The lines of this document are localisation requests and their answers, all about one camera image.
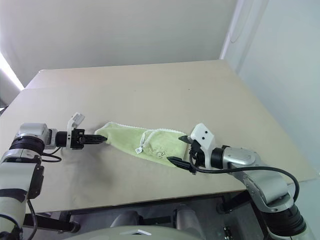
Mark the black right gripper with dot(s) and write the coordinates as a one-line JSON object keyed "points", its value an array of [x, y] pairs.
{"points": [[197, 157]]}

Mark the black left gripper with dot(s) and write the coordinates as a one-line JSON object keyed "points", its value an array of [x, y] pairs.
{"points": [[78, 142]]}

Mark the light green towel white trim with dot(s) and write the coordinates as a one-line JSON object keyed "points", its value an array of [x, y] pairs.
{"points": [[125, 140]]}

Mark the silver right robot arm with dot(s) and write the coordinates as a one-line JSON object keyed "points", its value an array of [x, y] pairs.
{"points": [[265, 185]]}

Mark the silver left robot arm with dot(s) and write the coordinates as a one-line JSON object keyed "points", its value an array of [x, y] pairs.
{"points": [[15, 172]]}

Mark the grey rounded shape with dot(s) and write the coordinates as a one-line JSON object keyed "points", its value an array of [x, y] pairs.
{"points": [[186, 216]]}

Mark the grey robot torso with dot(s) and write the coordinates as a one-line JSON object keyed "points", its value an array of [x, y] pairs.
{"points": [[130, 232]]}

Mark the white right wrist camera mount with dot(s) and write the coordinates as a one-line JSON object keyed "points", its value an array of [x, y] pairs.
{"points": [[203, 135]]}

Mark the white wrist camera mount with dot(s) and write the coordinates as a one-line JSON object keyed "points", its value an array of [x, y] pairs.
{"points": [[203, 135], [76, 118]]}

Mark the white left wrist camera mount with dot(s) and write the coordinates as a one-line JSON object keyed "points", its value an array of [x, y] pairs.
{"points": [[76, 118]]}

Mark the black table frame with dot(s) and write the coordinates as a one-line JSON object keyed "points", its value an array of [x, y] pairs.
{"points": [[150, 206]]}

